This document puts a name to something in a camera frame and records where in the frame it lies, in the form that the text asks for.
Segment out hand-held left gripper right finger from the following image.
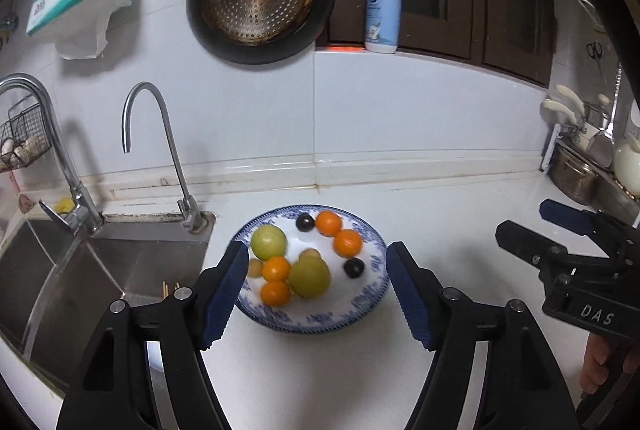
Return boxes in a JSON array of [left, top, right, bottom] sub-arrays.
[[385, 241, 581, 430]]

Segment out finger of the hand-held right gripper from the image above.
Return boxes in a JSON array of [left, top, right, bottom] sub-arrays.
[[539, 198, 640, 245], [495, 220, 608, 281]]

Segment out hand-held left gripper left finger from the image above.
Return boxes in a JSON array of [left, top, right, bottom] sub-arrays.
[[56, 241, 250, 430]]

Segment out blue and white patterned plate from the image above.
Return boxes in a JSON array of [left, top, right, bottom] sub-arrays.
[[231, 204, 391, 335]]

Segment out orange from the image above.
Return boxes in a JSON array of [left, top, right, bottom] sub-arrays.
[[261, 256, 292, 284], [315, 210, 343, 237], [260, 280, 292, 308], [333, 229, 363, 259]]

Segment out yellow-green round fruit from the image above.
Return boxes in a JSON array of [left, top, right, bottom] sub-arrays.
[[250, 225, 289, 260]]

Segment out large green round fruit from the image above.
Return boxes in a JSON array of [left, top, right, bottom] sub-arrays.
[[287, 257, 332, 300]]

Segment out person's right hand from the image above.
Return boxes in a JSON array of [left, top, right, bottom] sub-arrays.
[[580, 332, 618, 392]]

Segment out stainless steel pot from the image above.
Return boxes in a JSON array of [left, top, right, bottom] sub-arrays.
[[549, 145, 603, 207]]

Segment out metal kitchen rack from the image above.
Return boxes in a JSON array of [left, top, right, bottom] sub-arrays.
[[539, 122, 640, 231]]

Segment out white ceramic jar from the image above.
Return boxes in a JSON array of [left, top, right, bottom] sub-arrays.
[[613, 135, 640, 197]]

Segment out metal spatula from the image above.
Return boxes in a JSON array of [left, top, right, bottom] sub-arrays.
[[589, 62, 623, 169]]

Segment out stainless steel sink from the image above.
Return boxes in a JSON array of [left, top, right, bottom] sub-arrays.
[[0, 217, 211, 391]]

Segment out small chrome gooseneck faucet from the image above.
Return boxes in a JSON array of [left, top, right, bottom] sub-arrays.
[[121, 81, 206, 233]]

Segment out black scissors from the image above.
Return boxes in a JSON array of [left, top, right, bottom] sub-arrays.
[[586, 41, 604, 76]]

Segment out large chrome kitchen faucet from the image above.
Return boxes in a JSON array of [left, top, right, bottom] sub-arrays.
[[0, 73, 105, 235]]

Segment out garlic bulbs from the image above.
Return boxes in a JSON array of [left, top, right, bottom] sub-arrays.
[[0, 134, 48, 171]]

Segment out white and blue pump bottle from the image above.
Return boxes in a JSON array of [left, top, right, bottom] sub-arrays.
[[364, 0, 403, 55]]

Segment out black frying pan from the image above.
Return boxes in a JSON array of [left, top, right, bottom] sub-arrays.
[[185, 0, 336, 65]]

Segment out black wire basket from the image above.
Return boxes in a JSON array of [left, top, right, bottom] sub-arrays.
[[0, 100, 53, 174]]

